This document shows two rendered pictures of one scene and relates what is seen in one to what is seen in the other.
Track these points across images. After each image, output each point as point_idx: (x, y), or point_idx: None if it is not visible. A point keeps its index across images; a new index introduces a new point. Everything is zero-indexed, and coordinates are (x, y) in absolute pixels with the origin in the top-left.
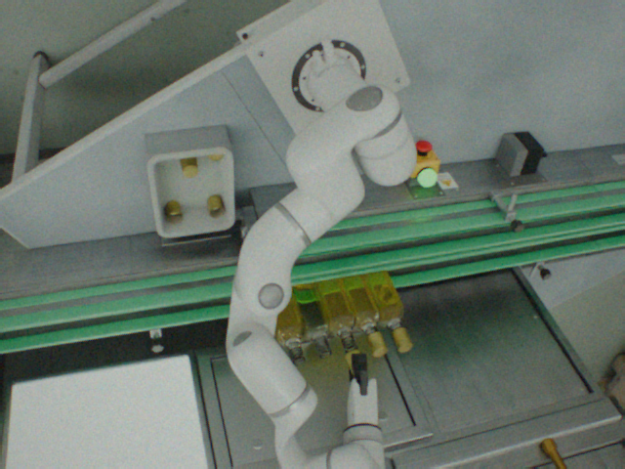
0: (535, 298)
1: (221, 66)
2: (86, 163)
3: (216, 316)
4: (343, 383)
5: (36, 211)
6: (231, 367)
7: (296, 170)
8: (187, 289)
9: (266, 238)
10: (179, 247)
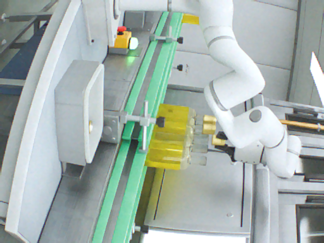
0: (179, 86)
1: (74, 17)
2: (39, 138)
3: (140, 191)
4: (204, 171)
5: (31, 207)
6: (264, 132)
7: (226, 11)
8: (127, 183)
9: (240, 50)
10: (87, 171)
